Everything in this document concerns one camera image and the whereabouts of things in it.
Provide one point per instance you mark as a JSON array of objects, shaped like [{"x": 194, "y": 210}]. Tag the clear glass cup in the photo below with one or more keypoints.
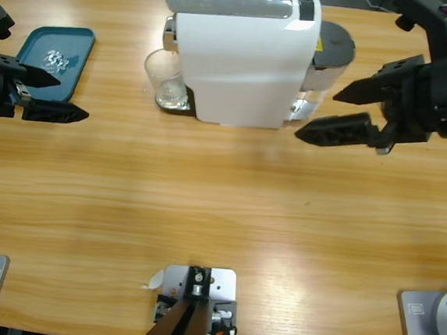
[{"x": 164, "y": 80}]

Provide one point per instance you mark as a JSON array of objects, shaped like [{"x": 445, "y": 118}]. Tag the silver coffee machine lever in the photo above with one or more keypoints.
[{"x": 222, "y": 3}]

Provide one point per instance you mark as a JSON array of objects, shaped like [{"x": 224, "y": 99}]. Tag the white capsule coffee machine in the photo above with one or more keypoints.
[{"x": 240, "y": 67}]

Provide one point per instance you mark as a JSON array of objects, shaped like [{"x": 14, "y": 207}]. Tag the teal plastic tray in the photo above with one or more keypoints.
[{"x": 64, "y": 83}]

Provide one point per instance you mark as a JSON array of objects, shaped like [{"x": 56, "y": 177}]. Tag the clear water tank grey lid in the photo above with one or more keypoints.
[{"x": 334, "y": 40}]

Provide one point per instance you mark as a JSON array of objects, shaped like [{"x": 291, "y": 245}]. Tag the metal grated drip tray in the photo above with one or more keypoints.
[{"x": 187, "y": 107}]

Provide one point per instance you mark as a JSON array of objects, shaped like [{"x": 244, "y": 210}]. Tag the white paper tab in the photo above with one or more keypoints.
[{"x": 155, "y": 281}]

